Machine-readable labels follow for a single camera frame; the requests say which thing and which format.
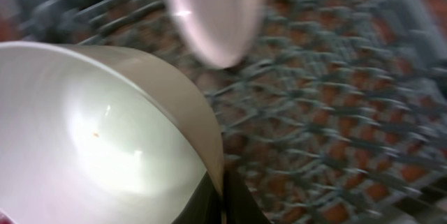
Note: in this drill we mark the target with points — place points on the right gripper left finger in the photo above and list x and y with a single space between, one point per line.
204 206

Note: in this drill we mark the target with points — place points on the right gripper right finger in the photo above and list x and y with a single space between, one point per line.
239 203

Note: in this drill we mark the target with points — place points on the white bowl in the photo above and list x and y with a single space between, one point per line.
101 134

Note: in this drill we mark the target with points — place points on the pink round plate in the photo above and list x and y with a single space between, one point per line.
219 32

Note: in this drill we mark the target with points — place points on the grey plastic dishwasher rack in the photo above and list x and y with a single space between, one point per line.
337 114

